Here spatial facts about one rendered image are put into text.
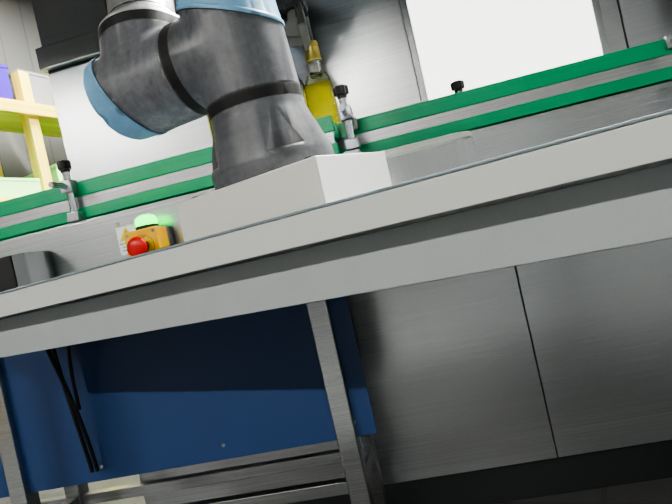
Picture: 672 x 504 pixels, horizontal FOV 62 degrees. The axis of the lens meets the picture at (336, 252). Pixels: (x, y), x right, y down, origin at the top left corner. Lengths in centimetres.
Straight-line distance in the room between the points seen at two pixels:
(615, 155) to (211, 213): 41
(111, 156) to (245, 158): 101
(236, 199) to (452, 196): 25
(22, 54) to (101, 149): 325
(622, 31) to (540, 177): 106
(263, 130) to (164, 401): 77
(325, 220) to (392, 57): 91
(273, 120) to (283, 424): 72
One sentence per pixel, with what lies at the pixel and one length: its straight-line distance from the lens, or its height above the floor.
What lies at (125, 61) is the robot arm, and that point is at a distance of 75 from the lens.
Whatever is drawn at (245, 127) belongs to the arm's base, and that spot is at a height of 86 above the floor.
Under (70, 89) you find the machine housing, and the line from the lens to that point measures 170.
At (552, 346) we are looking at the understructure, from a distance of 145.
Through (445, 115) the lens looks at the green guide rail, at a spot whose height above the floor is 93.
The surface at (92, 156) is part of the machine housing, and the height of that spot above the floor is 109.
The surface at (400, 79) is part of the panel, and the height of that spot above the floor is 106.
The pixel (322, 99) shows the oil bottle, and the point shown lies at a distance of 125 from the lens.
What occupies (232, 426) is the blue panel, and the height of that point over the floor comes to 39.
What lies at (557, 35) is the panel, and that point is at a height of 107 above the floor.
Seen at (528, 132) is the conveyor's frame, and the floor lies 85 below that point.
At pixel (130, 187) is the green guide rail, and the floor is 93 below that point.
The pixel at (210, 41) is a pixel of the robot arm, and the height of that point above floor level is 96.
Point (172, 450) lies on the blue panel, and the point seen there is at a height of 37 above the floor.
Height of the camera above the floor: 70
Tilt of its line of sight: level
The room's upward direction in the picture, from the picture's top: 13 degrees counter-clockwise
